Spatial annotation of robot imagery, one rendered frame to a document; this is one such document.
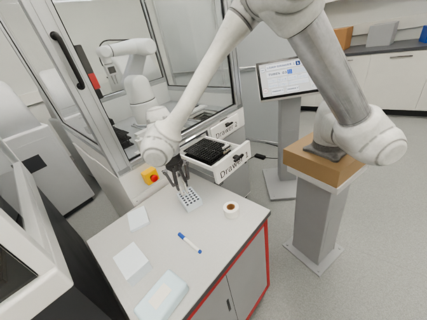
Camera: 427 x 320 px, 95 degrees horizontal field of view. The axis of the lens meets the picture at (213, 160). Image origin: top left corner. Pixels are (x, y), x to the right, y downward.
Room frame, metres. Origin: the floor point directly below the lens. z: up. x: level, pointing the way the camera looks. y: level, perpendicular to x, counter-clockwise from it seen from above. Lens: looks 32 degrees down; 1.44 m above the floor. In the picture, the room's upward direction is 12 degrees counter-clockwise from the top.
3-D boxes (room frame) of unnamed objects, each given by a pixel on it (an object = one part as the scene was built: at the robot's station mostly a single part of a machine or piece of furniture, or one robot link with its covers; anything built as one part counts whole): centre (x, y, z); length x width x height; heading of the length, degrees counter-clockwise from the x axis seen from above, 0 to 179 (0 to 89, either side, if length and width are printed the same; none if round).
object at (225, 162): (0.86, -0.10, 0.87); 0.29 x 0.02 x 0.11; 130
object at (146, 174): (0.88, 0.35, 0.88); 0.07 x 0.05 x 0.07; 130
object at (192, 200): (0.75, 0.16, 0.78); 0.12 x 0.08 x 0.04; 25
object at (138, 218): (0.70, 0.41, 0.77); 0.13 x 0.09 x 0.02; 22
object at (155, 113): (0.75, 0.18, 1.18); 0.13 x 0.11 x 0.16; 0
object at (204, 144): (1.01, 0.03, 0.87); 0.22 x 0.18 x 0.06; 40
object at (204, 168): (1.02, 0.03, 0.86); 0.40 x 0.26 x 0.06; 40
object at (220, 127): (1.31, -0.13, 0.87); 0.29 x 0.02 x 0.11; 130
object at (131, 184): (1.50, 0.39, 0.87); 1.02 x 0.95 x 0.14; 130
